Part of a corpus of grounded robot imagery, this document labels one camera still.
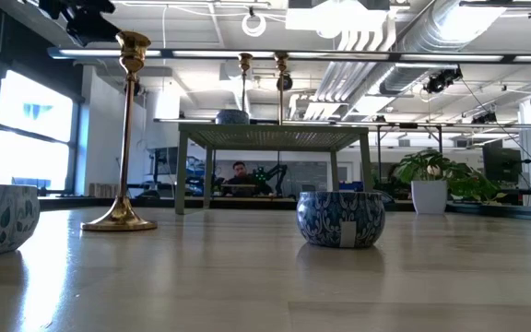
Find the green plant in white pot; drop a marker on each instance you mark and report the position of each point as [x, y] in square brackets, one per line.
[429, 196]

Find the gold candlestick holder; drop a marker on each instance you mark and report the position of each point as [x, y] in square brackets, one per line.
[281, 62]
[119, 222]
[245, 62]

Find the black overhead camera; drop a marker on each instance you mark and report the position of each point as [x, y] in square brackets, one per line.
[288, 83]

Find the overhead LED light bar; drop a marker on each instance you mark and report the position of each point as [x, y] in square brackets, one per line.
[109, 53]

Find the white ceiling light panel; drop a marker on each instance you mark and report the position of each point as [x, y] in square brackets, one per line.
[334, 16]

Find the person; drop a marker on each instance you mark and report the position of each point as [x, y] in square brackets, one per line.
[240, 177]

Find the black ceiling-mounted device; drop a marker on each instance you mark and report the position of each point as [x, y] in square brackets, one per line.
[440, 80]

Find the black background rig frame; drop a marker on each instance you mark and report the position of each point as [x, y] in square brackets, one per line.
[459, 125]

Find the black monitor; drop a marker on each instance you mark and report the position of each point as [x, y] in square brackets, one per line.
[500, 163]

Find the green perforated metal shelf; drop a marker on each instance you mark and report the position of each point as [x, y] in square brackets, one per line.
[270, 137]

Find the black round ceiling device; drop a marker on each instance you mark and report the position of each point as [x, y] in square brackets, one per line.
[138, 88]

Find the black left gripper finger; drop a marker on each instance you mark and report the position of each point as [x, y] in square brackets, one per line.
[92, 27]

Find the blue box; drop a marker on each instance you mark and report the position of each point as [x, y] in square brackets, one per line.
[350, 185]

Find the black background robot arm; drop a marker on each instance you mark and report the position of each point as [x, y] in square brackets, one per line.
[270, 175]

